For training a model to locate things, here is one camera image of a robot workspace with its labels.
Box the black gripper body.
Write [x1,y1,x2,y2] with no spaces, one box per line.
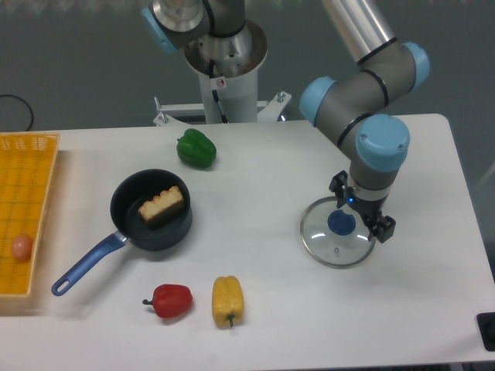
[344,187,389,226]

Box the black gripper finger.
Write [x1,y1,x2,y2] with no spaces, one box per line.
[329,171,348,207]
[369,215,396,243]

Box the glass pot lid blue knob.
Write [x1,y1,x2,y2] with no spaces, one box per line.
[299,196,377,268]

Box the silver blue-capped robot arm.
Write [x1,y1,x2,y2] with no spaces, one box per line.
[142,1,430,242]

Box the black device at table edge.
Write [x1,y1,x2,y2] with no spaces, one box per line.
[476,312,495,352]

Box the green bell pepper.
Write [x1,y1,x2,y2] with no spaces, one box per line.
[176,128,217,168]

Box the yellow bell pepper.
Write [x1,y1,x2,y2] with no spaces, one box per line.
[211,276,244,328]

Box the toasted bread block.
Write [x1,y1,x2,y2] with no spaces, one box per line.
[138,185,185,228]

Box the red bell pepper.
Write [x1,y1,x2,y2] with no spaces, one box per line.
[142,284,193,319]

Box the yellow plastic basket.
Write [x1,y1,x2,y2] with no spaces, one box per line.
[1,131,60,298]

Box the brown egg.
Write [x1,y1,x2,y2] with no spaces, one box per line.
[11,233,33,262]

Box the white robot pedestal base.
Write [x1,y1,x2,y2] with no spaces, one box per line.
[153,19,292,126]

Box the black saucepan blue handle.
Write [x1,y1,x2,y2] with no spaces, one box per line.
[51,169,193,296]

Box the black cable on floor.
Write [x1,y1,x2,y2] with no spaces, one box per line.
[0,94,34,132]

